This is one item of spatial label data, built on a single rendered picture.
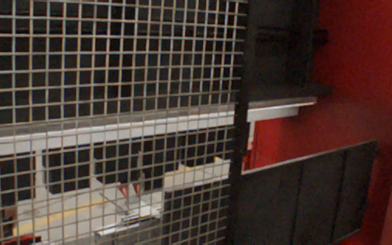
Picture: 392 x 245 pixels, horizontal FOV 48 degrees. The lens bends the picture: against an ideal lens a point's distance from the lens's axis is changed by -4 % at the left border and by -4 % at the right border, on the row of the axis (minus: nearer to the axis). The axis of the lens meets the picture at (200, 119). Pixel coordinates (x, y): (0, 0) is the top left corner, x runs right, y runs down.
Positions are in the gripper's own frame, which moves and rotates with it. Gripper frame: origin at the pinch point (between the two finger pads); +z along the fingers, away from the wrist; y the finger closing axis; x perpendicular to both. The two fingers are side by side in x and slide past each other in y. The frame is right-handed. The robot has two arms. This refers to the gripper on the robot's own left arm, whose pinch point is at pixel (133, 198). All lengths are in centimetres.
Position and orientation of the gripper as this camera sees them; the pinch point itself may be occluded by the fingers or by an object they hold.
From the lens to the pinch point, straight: 195.9
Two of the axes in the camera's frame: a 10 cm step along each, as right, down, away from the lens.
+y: 7.5, -0.8, 6.5
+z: 2.3, 9.6, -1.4
